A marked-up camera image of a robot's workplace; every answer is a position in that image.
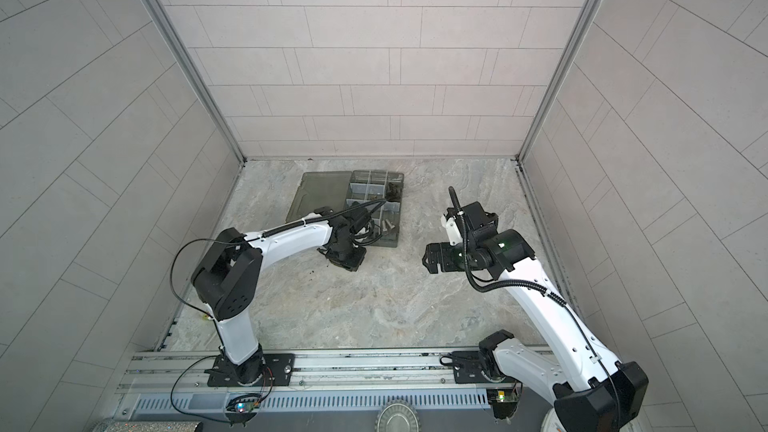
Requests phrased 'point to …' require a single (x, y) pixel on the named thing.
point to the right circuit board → (504, 401)
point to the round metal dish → (398, 416)
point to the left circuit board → (244, 405)
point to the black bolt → (393, 193)
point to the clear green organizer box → (338, 189)
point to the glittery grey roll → (150, 426)
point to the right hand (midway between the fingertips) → (437, 260)
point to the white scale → (551, 422)
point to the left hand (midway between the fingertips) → (364, 264)
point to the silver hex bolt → (384, 226)
